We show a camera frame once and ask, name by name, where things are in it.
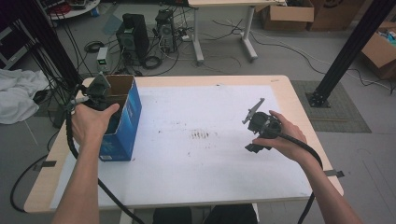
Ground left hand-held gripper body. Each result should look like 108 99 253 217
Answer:
83 72 113 112

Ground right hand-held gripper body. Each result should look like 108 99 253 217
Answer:
242 97 283 140

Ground blue cardboard box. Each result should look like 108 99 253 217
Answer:
83 74 143 162

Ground person's right hand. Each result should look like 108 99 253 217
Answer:
251 109 308 163

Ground person's left hand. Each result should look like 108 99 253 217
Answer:
70 103 120 147

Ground small white device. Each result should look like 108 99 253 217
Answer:
96 46 109 74

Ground white table mat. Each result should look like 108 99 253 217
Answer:
49 84 313 210

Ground black computer tower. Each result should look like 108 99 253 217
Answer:
116 12 150 60

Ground grey tape strip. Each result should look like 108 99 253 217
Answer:
323 169 346 178
33 160 58 172

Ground grey floor mat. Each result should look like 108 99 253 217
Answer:
290 79 373 134

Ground white cloth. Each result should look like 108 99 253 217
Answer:
0 68 50 125

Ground person's dark trousers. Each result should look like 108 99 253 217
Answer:
152 203 259 224

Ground round white table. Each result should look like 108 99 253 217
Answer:
46 0 101 21

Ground grey open computer tower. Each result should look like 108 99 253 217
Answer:
154 8 177 54

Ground white-legged desk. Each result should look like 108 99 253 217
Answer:
187 0 288 63

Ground flat brown cardboard box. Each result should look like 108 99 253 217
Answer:
261 0 316 32

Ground black metal stand with foot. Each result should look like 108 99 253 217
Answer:
305 0 396 108

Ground tall brown cardboard box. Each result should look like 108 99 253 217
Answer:
307 0 366 32

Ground open cardboard box with contents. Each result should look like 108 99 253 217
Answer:
360 21 396 80

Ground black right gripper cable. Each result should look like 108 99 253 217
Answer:
274 131 324 224

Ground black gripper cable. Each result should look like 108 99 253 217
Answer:
64 104 147 224
274 131 324 224

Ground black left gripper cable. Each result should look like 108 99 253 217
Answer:
64 104 147 224

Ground thick coiled black cable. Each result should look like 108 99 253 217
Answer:
140 54 163 70

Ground black metal stand with cables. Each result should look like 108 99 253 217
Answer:
12 0 82 90

